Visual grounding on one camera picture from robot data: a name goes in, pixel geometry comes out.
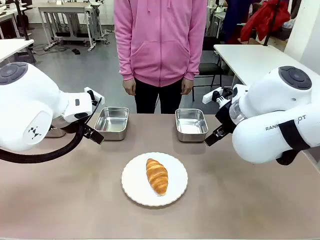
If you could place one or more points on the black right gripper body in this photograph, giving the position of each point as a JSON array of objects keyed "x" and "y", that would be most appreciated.
[{"x": 225, "y": 117}]

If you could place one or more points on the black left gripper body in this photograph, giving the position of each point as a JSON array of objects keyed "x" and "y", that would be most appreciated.
[{"x": 72, "y": 126}]

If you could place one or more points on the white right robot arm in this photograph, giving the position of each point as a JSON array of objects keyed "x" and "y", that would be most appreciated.
[{"x": 270, "y": 100}]

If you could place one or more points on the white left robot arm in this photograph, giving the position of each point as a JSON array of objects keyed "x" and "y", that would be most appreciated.
[{"x": 30, "y": 100}]

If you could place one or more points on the rectangular steel container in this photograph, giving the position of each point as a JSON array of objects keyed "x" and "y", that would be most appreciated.
[
  {"x": 191, "y": 123},
  {"x": 112, "y": 122}
]

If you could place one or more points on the person's left hand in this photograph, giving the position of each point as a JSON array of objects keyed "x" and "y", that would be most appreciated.
[{"x": 186, "y": 87}]

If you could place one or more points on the person's right hand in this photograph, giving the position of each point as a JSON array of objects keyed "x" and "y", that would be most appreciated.
[{"x": 129, "y": 87}]

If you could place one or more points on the black chair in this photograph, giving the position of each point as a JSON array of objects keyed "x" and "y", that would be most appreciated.
[{"x": 208, "y": 62}]

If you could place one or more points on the white side table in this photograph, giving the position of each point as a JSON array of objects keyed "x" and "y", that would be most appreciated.
[
  {"x": 250, "y": 62},
  {"x": 12, "y": 48}
]

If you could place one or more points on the white scalloped plate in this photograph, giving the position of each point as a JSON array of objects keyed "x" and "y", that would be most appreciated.
[{"x": 135, "y": 182}]

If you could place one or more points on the black trousers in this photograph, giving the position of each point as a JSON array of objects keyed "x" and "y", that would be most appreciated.
[{"x": 150, "y": 100}]

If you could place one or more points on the golden croissant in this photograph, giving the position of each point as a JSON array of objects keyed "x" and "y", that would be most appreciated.
[{"x": 157, "y": 176}]

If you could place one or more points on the white power strip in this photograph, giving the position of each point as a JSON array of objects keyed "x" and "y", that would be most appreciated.
[{"x": 50, "y": 45}]

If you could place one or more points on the pink zip hoodie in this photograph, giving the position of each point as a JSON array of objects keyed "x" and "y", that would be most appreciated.
[{"x": 160, "y": 45}]

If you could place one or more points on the dark blue garment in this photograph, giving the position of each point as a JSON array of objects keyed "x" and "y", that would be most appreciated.
[{"x": 233, "y": 20}]

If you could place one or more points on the red jacket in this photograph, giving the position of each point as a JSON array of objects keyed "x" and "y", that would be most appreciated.
[{"x": 265, "y": 20}]

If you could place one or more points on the black pole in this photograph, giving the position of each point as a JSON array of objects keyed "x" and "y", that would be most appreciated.
[{"x": 271, "y": 22}]

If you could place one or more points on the grey workbench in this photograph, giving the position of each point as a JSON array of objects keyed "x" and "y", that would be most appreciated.
[{"x": 67, "y": 15}]

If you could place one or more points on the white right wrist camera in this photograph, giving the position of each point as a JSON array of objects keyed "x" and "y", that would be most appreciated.
[{"x": 208, "y": 96}]

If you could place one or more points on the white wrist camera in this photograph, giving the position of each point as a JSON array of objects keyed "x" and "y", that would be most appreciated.
[
  {"x": 96, "y": 94},
  {"x": 208, "y": 96}
]

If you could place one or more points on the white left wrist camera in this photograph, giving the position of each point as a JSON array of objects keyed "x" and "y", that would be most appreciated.
[{"x": 96, "y": 94}]

